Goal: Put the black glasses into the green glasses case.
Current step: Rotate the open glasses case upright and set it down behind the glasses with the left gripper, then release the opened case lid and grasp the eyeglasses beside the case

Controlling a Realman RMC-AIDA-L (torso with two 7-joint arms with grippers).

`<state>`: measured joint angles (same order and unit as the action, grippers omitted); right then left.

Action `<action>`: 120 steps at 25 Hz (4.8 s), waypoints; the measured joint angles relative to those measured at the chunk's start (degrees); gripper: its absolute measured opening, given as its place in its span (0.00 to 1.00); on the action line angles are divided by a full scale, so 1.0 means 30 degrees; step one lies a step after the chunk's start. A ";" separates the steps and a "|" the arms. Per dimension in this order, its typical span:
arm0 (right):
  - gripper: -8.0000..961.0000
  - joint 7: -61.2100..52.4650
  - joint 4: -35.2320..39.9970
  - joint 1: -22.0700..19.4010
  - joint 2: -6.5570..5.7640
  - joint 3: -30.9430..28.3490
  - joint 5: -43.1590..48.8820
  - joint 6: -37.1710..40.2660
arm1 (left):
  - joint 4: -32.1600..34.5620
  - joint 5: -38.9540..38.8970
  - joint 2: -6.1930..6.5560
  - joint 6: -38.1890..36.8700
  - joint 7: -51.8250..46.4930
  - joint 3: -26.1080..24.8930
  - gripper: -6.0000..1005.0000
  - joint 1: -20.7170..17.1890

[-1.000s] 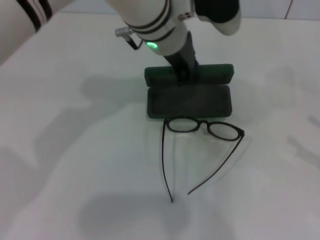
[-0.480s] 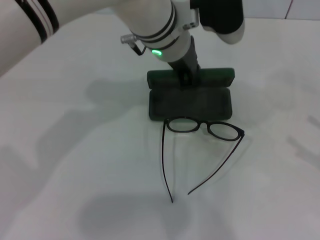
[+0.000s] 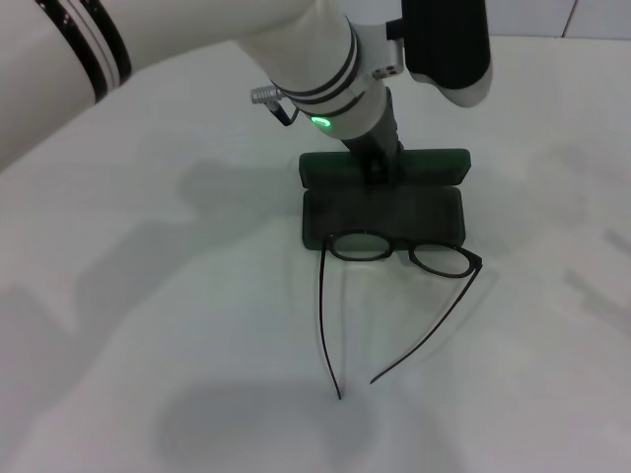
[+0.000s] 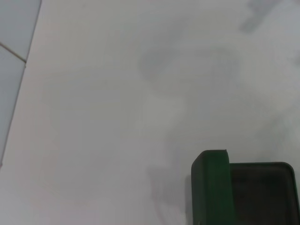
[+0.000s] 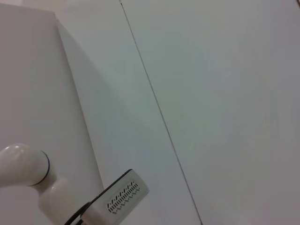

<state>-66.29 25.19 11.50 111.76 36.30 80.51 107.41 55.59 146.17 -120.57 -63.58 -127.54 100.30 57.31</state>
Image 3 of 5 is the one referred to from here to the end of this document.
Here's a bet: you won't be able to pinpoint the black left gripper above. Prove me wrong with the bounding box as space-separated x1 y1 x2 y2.
339 87 407 188

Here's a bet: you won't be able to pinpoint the black thin-framed glasses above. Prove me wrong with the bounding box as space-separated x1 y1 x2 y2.
318 230 485 401

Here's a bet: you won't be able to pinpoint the green glasses case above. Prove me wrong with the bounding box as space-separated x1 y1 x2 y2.
299 147 472 252

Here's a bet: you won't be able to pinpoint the left wrist cable with plug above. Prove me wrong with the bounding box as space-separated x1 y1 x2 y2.
249 85 301 128

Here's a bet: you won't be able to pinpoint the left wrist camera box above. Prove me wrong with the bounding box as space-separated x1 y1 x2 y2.
386 0 495 108

